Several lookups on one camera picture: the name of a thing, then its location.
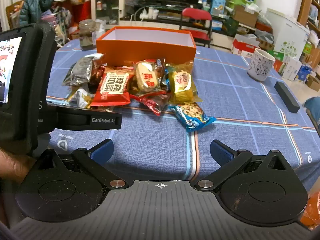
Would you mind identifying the red candy packet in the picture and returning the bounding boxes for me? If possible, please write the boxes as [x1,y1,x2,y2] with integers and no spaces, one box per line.
[130,91,172,116]

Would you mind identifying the yellow cake packet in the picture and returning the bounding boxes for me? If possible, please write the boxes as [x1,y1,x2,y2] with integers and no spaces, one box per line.
[166,60,202,103]

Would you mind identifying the blue checked tablecloth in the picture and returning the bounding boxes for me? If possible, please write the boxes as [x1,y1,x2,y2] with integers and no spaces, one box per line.
[46,39,320,188]

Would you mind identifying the beige cake packet red ends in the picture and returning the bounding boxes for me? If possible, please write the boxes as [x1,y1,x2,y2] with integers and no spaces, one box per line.
[134,59,163,96]

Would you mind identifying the orange cardboard box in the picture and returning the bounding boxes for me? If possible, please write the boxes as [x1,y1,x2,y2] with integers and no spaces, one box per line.
[96,26,197,67]

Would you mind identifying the newspaper print snack packet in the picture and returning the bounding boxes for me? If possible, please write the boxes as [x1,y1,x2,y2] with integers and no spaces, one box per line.
[62,54,107,87]

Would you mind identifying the black rectangular box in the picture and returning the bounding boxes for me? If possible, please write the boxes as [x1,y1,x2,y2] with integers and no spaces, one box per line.
[274,81,300,113]

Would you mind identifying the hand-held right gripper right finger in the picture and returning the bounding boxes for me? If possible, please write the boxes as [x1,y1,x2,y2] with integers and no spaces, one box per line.
[196,140,294,190]

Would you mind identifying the glass jar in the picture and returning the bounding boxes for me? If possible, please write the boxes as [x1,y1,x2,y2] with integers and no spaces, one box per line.
[79,19,97,51]

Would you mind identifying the red chocolate cookie packet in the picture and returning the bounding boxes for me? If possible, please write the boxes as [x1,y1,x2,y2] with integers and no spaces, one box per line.
[89,65,106,85]

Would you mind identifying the person's left hand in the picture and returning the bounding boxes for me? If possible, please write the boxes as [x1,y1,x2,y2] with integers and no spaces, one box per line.
[0,147,34,183]

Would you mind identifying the brown cardboard box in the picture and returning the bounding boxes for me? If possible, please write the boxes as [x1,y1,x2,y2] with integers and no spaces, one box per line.
[234,5,259,28]

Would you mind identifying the white and orange snack packet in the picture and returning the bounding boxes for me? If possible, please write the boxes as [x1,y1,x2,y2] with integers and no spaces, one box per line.
[67,82,97,108]

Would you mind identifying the orange plastic bag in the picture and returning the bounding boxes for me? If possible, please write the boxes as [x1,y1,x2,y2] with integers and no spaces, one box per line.
[300,192,320,230]

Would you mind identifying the dark blue chocolate cookie packet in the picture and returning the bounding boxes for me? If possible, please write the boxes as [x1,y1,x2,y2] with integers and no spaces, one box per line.
[154,58,172,87]

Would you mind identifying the dark green padded jacket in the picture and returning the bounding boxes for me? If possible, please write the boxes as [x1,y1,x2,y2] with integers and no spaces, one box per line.
[19,0,56,25]

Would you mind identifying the white chest freezer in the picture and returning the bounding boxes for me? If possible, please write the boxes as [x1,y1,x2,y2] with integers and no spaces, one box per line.
[265,7,310,60]

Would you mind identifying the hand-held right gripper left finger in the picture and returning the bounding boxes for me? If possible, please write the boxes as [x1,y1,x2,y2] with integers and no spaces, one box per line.
[35,139,127,190]

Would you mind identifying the black glass television stand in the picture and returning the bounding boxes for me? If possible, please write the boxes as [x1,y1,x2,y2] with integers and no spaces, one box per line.
[120,0,213,30]

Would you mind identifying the light blue cookie packet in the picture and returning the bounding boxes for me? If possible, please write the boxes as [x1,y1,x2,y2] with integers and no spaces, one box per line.
[169,102,216,133]

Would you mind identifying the red snack packet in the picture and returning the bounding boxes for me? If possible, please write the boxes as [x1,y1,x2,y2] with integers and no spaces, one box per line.
[90,66,135,107]

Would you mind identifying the white red cardboard box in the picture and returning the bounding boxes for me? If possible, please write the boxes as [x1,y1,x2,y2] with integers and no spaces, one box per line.
[231,34,260,57]

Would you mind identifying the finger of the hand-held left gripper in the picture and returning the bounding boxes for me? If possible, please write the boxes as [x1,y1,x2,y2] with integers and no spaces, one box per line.
[57,106,123,130]

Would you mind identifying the wooden shelf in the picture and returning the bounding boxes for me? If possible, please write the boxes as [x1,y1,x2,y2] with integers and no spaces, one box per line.
[297,0,320,38]

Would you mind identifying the white patterned mug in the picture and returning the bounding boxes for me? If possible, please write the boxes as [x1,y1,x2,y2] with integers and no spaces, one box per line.
[247,48,276,82]

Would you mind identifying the red folding chair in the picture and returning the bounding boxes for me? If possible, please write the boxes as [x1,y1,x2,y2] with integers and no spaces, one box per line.
[179,7,213,47]

